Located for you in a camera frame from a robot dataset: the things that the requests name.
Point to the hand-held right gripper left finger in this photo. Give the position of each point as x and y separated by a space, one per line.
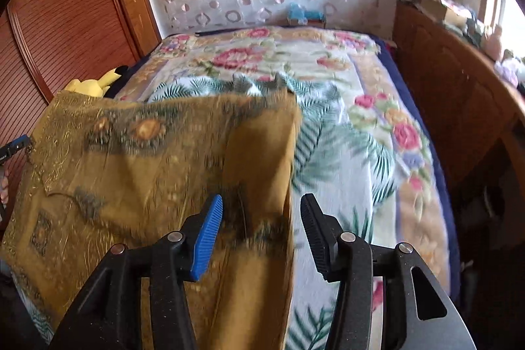
207 239

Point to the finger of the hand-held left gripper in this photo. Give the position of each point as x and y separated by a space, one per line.
18 145

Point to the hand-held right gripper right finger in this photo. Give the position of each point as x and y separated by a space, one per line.
318 239

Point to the mustard patterned shirt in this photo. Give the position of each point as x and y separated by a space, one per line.
143 169

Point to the person's left hand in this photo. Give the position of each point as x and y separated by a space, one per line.
3 190

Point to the yellow plush toy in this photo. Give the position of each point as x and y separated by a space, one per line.
88 87

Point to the brown wooden wardrobe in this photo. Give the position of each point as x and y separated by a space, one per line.
61 26

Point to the navy blue bed sheet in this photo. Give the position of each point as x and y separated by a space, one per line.
445 186

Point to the floral blanket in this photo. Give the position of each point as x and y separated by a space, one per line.
254 54

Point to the long wooden cabinet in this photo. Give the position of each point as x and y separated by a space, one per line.
451 100

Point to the blue tissue box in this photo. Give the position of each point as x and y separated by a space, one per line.
305 14

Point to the white tissue pack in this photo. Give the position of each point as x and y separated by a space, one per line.
507 72

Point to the cardboard box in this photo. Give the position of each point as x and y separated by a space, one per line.
441 7

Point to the pink thermos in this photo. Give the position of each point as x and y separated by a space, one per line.
495 44

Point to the wooden framed window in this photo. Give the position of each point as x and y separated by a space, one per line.
506 18

